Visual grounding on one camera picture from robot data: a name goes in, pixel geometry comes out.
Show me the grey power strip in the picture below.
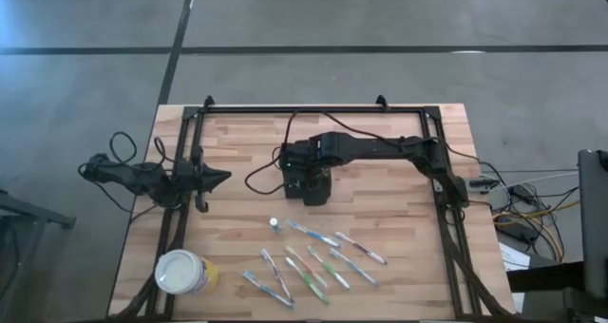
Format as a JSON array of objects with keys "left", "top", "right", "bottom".
[{"left": 467, "top": 176, "right": 501, "bottom": 194}]

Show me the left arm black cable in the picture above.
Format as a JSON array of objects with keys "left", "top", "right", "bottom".
[{"left": 78, "top": 131, "right": 168, "bottom": 215}]

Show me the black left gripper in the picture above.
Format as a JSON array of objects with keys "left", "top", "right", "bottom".
[{"left": 171, "top": 143, "right": 233, "bottom": 214}]

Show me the right arm long cable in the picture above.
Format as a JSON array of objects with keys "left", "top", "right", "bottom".
[{"left": 322, "top": 111, "right": 481, "bottom": 162}]

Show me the black metal stand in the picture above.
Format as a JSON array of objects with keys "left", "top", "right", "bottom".
[{"left": 0, "top": 188, "right": 77, "bottom": 323}]

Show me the white floor cable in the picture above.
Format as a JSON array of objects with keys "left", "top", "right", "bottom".
[{"left": 493, "top": 170, "right": 580, "bottom": 187}]

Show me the white paper sheet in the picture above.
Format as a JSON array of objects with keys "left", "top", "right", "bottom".
[{"left": 498, "top": 240, "right": 532, "bottom": 273}]

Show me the black floor cable bundle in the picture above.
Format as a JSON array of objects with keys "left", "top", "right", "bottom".
[{"left": 474, "top": 159, "right": 583, "bottom": 229}]

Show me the black upright panel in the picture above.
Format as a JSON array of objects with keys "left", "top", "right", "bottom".
[{"left": 577, "top": 147, "right": 608, "bottom": 301}]

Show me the black metal rig frame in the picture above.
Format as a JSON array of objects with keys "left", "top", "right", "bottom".
[{"left": 107, "top": 94, "right": 517, "bottom": 323}]

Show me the right arm looped cable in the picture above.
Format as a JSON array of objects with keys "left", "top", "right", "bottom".
[{"left": 244, "top": 111, "right": 296, "bottom": 197}]

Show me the yellow floor cable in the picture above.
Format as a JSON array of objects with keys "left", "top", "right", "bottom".
[{"left": 491, "top": 199, "right": 583, "bottom": 263}]

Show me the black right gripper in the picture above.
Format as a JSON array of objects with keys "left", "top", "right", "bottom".
[{"left": 278, "top": 139, "right": 333, "bottom": 206}]

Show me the green and white toothbrush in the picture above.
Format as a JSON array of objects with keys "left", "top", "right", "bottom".
[
  {"left": 306, "top": 244, "right": 352, "bottom": 291},
  {"left": 284, "top": 256, "right": 331, "bottom": 305}
]

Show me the black furniture beam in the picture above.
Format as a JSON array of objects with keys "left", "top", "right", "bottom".
[{"left": 505, "top": 259, "right": 586, "bottom": 295}]

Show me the yellow disinfecting wipes canister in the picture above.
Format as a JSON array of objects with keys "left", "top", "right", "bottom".
[{"left": 154, "top": 248, "right": 220, "bottom": 296}]

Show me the black wire basket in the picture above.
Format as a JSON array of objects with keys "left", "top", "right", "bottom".
[{"left": 283, "top": 179, "right": 306, "bottom": 200}]

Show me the black power brick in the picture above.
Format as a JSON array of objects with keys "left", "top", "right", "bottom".
[{"left": 503, "top": 220, "right": 541, "bottom": 244}]

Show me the purple and white toothbrush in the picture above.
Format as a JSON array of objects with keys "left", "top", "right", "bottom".
[
  {"left": 258, "top": 247, "right": 295, "bottom": 303},
  {"left": 333, "top": 230, "right": 389, "bottom": 266}
]

